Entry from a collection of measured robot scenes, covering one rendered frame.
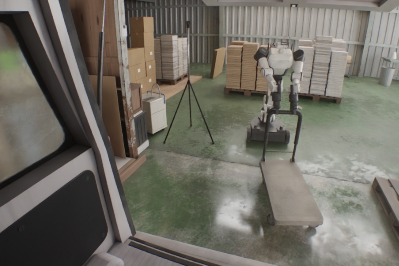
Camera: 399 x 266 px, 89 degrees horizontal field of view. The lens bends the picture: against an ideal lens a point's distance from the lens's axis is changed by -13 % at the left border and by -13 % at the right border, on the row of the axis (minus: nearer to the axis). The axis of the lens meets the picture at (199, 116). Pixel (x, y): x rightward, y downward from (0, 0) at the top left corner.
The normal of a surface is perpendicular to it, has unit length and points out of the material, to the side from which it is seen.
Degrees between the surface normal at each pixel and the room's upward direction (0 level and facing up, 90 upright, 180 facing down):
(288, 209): 0
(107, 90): 90
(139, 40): 90
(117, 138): 90
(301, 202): 0
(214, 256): 0
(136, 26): 90
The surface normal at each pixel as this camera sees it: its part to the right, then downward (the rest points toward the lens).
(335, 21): -0.33, 0.34
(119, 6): 0.94, 0.12
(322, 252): 0.00, -0.93
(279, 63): -0.15, 0.73
